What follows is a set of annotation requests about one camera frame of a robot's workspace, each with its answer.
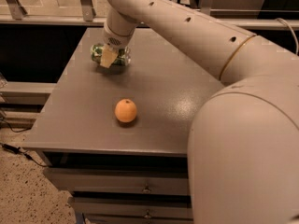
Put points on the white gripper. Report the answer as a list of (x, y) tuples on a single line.
[(118, 40)]

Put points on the green soda can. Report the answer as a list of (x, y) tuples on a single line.
[(123, 58)]

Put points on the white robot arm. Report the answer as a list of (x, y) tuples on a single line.
[(243, 149)]

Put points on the orange fruit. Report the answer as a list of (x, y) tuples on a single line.
[(125, 110)]

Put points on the grey drawer cabinet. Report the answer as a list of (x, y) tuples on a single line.
[(78, 129)]

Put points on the metal railing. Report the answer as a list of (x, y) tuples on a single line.
[(250, 14)]

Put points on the upper grey drawer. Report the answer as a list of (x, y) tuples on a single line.
[(116, 181)]

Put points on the grey drawer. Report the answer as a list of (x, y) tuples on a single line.
[(116, 181), (132, 208)]

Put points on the lower grey drawer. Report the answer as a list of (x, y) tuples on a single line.
[(132, 208)]

